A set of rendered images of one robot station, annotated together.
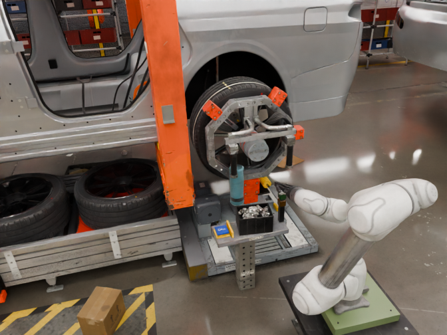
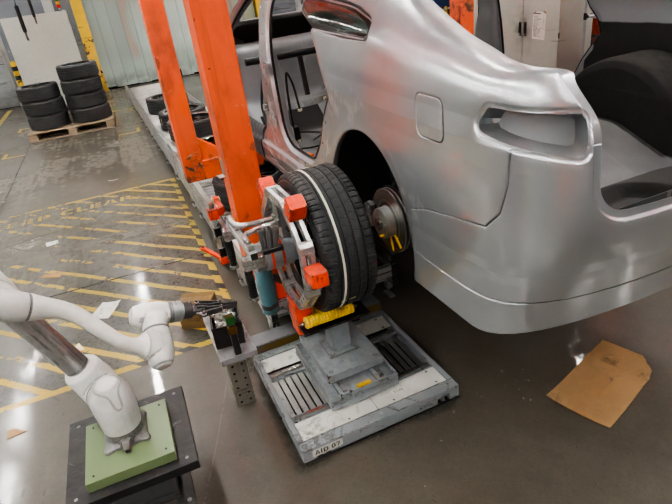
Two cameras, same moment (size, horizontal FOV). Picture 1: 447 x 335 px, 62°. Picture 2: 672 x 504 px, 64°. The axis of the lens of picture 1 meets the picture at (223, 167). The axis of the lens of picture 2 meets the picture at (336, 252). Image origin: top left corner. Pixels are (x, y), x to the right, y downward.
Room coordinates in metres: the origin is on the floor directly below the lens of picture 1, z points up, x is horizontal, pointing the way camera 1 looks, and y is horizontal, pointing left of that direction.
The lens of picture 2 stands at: (2.06, -2.38, 1.94)
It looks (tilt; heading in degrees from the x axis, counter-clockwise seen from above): 27 degrees down; 84
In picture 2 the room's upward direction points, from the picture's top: 8 degrees counter-clockwise
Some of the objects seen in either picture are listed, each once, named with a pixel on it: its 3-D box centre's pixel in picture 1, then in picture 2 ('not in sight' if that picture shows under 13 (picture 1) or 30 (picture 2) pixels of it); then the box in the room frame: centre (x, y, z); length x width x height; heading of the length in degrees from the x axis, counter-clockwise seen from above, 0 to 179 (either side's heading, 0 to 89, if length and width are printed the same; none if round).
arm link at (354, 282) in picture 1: (346, 272); (113, 402); (1.28, -0.57, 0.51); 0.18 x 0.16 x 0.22; 121
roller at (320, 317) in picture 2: (261, 175); (329, 314); (2.22, -0.26, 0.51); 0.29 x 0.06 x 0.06; 14
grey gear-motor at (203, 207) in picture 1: (203, 205); not in sight; (2.26, 0.16, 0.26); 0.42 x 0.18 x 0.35; 14
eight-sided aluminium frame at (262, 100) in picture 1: (249, 139); (289, 248); (2.10, -0.17, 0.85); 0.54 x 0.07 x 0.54; 104
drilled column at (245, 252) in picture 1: (245, 258); (236, 367); (1.72, -0.11, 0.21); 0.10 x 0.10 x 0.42; 14
